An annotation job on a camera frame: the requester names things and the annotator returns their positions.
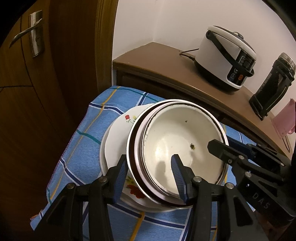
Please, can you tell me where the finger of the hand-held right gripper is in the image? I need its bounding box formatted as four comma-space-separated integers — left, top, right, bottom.
207, 139, 266, 173
227, 136, 289, 166

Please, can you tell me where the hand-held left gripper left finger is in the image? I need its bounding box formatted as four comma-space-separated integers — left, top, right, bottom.
32, 154, 129, 241

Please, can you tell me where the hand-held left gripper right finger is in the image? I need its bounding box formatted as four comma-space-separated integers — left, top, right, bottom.
171, 153, 262, 241

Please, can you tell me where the plain white plate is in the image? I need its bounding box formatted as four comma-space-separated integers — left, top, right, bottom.
99, 125, 144, 209

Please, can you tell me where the white enamel bowl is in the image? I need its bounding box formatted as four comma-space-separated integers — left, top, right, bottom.
141, 104, 226, 196
125, 99, 229, 212

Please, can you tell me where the red floral white plate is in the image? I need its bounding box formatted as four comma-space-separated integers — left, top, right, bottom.
108, 103, 176, 212

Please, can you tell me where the blue plaid tablecloth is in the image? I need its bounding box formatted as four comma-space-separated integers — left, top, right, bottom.
30, 85, 257, 241

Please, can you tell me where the tall black thermos flask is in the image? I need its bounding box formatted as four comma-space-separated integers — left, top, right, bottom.
249, 52, 296, 121

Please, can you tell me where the white and black rice cooker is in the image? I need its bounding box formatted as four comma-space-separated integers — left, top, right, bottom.
194, 25, 257, 93

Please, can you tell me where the brown wooden door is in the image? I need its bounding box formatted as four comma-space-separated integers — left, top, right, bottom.
0, 0, 104, 241

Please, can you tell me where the brown wooden cabinet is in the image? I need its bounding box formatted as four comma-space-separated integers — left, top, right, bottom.
112, 42, 292, 158

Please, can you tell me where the black rice cooker power cable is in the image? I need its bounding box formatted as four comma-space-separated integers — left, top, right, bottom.
180, 48, 200, 62

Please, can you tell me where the wooden door frame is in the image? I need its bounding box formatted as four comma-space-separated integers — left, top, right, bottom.
96, 0, 119, 93

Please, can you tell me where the silver door handle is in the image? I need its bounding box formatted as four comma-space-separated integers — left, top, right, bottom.
9, 10, 45, 57

